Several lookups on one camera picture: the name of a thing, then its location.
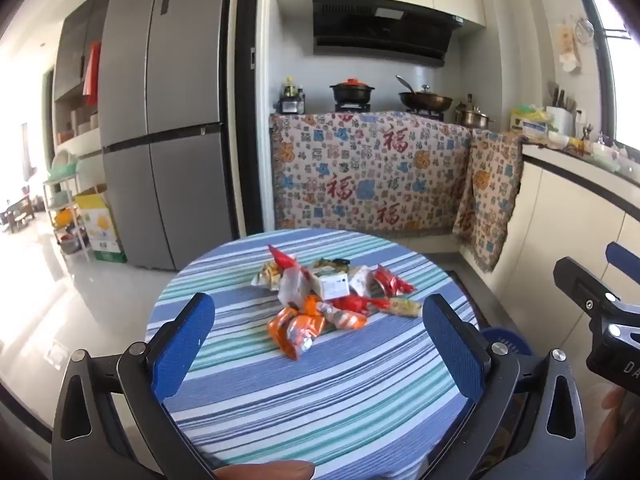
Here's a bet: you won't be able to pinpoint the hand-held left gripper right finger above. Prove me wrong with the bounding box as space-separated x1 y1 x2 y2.
422 294 586 480

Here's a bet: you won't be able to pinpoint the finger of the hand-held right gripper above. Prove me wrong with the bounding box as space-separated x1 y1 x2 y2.
606 242 640 281
552 256 626 320

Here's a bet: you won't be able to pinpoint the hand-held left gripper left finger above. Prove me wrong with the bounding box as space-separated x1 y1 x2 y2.
52 292 216 480

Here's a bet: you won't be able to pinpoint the blue plastic basket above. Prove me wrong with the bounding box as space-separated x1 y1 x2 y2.
480 326 546 395

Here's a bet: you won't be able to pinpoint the red snack packet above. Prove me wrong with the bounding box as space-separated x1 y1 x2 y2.
332 296 391 317

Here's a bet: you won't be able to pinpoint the white milk carton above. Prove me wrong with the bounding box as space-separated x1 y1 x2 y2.
307 265 351 303

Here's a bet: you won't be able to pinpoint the person's right hand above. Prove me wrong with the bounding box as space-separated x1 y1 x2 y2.
582 380 633 461

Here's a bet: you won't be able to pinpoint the person's left hand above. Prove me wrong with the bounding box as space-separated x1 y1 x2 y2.
215 460 316 480

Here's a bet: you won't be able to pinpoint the white base cabinets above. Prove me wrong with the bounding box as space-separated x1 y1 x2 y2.
460 142 640 341

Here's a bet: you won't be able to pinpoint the yellow white snack packet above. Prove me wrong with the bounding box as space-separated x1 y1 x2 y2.
251 260 283 291

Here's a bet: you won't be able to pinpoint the white orange snack packet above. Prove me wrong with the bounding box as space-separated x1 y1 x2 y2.
320 302 368 331

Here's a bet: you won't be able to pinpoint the small printed blanket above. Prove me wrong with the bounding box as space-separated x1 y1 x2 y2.
452 130 525 273

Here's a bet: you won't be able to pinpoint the pointed red wrapper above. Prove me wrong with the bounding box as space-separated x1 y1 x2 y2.
268 245 299 270

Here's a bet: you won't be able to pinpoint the blue striped tablecloth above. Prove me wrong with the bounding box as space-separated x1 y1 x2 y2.
145 229 483 480

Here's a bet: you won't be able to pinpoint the yellow cardboard box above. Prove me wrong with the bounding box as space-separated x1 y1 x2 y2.
75 190 128 263

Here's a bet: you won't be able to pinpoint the white utensil holder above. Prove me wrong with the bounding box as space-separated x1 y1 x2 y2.
546 82 576 136

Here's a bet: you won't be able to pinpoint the yellow green package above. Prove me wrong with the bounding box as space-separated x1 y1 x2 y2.
510 105 551 141

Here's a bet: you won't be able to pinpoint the metal shelf rack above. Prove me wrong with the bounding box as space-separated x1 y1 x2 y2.
42 152 93 261

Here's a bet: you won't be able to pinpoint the steel pot with lid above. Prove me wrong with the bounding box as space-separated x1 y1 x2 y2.
455 102 493 128

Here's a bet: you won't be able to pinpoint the large printed blanket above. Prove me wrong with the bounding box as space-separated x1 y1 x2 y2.
270 111 473 238

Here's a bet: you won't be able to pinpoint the dark wooden furniture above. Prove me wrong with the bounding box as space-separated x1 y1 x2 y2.
0 200 36 233

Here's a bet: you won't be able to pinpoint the grey steel refrigerator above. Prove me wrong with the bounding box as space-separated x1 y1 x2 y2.
97 0 236 272

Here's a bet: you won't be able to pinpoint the dark wok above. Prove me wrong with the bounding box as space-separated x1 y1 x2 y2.
396 76 453 111

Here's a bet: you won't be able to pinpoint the black gas stove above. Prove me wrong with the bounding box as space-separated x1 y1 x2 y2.
334 102 446 122

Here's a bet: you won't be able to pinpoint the black clay pot orange lid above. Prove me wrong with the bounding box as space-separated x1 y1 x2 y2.
330 78 377 106

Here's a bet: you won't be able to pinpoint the red hanging bag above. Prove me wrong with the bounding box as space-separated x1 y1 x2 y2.
82 42 103 106

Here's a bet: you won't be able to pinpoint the black range hood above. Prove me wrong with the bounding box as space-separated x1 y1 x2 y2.
312 0 466 67

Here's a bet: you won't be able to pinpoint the grey wall cabinet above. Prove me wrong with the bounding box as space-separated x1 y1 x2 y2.
52 0 113 161

